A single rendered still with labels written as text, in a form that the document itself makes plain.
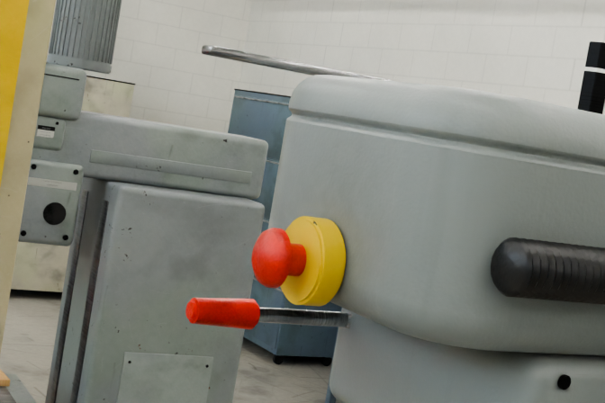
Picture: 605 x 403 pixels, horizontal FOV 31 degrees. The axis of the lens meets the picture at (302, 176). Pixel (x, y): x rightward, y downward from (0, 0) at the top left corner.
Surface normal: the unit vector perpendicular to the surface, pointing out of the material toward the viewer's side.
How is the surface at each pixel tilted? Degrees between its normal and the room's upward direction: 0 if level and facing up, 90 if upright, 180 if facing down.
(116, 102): 90
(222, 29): 90
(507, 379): 90
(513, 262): 90
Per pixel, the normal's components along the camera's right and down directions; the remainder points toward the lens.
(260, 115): -0.85, -0.11
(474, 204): -0.16, 0.03
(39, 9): 0.50, 0.13
